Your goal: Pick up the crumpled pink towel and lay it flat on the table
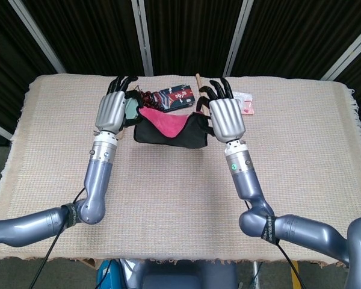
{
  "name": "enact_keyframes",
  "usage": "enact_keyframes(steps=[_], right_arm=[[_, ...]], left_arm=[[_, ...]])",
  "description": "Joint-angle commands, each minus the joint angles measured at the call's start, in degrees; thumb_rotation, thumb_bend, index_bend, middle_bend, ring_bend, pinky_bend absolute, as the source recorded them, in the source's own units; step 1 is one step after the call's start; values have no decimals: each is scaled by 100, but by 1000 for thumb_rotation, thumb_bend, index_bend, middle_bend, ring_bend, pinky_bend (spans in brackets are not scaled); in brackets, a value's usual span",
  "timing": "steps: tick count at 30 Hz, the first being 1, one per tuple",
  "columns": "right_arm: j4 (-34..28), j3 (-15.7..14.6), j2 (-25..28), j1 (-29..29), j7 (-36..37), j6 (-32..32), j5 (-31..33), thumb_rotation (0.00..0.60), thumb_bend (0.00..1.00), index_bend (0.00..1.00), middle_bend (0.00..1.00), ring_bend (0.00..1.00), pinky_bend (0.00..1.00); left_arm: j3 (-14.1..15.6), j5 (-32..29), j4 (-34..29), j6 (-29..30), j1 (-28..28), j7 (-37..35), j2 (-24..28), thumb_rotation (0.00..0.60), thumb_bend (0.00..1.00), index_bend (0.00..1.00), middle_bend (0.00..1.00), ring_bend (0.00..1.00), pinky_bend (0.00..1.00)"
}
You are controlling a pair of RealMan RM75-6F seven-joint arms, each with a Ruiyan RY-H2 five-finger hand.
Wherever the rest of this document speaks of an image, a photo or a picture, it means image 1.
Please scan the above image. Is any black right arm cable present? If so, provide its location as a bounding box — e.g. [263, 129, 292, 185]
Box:
[244, 199, 302, 289]

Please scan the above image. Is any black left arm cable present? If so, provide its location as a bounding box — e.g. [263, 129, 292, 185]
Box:
[29, 187, 88, 289]

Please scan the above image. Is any black strap on left arm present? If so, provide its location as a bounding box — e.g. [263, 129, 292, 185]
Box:
[61, 202, 78, 230]

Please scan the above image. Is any wooden rolling stick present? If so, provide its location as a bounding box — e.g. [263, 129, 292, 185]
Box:
[195, 73, 211, 116]

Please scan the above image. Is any black strap on right arm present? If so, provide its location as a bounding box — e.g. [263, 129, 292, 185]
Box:
[260, 214, 280, 244]

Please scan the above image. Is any pink and black cloth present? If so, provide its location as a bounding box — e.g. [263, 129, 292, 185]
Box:
[133, 107, 213, 150]

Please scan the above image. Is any dark patterned packet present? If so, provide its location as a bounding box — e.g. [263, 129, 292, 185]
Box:
[152, 84, 197, 114]

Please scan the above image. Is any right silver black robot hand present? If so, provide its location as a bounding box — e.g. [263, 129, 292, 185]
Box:
[196, 77, 248, 143]

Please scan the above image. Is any blue plastic cover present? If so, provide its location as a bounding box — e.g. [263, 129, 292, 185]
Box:
[96, 259, 125, 289]

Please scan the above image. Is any beige woven tablecloth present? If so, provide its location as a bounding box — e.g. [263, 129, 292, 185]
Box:
[0, 73, 361, 263]

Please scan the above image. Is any dark red bead string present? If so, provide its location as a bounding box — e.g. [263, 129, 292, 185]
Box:
[129, 85, 164, 111]

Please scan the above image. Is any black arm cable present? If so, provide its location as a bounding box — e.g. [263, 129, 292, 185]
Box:
[244, 199, 302, 289]
[29, 187, 88, 289]

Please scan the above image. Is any pink wet wipes pack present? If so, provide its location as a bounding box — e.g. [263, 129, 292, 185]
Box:
[232, 90, 256, 116]

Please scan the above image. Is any grey robot torso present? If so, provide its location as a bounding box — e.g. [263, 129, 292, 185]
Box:
[131, 259, 239, 289]

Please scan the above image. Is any metal stand pole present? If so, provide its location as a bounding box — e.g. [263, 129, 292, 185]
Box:
[251, 261, 261, 289]

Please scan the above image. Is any black strap on arm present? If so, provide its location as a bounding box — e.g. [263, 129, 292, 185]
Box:
[260, 214, 280, 244]
[61, 202, 78, 230]

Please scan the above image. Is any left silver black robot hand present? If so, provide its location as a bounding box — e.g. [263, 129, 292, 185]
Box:
[94, 75, 144, 134]

